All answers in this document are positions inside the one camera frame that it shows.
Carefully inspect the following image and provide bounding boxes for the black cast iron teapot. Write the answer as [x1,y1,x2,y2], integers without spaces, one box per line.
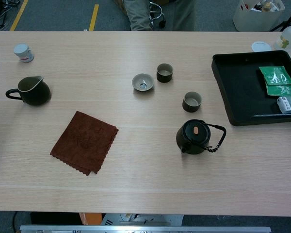
[176,119,227,155]

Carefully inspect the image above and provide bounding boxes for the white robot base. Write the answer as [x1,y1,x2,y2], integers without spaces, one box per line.
[100,213,184,226]

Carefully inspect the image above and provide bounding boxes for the grey ceramic strainer bowl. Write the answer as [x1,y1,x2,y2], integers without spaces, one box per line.
[131,73,155,93]

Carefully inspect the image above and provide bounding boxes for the dark brown ceramic teacup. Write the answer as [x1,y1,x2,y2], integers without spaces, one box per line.
[182,91,203,113]
[156,63,174,83]

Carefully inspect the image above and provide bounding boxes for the brown tea cloth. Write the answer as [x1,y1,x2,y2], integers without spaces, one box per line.
[49,111,119,176]

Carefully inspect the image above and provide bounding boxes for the black plastic tray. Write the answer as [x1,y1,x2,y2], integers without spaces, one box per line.
[211,50,291,127]

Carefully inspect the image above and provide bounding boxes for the person in khaki trousers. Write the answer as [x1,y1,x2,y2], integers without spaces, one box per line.
[123,0,196,32]

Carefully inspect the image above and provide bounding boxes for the chrome stool base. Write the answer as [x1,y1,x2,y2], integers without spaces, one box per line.
[149,1,166,29]

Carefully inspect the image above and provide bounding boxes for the dark ceramic pitcher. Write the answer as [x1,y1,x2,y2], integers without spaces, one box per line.
[5,76,51,106]

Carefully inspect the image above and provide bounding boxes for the orange panel under table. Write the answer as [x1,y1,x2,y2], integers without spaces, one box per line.
[79,212,102,226]

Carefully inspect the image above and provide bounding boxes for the white round lid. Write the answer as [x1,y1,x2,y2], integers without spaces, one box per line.
[251,41,272,52]

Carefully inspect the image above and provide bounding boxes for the small white jar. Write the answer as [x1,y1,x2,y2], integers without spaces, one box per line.
[13,43,35,63]

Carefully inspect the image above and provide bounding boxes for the green tea packet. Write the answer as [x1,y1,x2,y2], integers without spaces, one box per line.
[266,84,291,98]
[259,66,291,86]

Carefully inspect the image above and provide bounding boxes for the white storage basket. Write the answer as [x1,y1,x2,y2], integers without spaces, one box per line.
[232,0,286,32]

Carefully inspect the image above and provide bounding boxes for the white plastic bottle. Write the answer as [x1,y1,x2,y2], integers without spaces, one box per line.
[274,18,291,53]

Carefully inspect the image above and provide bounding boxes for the black tripod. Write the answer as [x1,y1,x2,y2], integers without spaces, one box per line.
[270,0,291,32]

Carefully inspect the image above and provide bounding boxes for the black floor cable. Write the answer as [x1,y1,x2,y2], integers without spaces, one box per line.
[12,211,19,231]

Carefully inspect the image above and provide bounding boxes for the black stand with cables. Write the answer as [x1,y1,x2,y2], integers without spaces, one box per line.
[0,0,21,31]

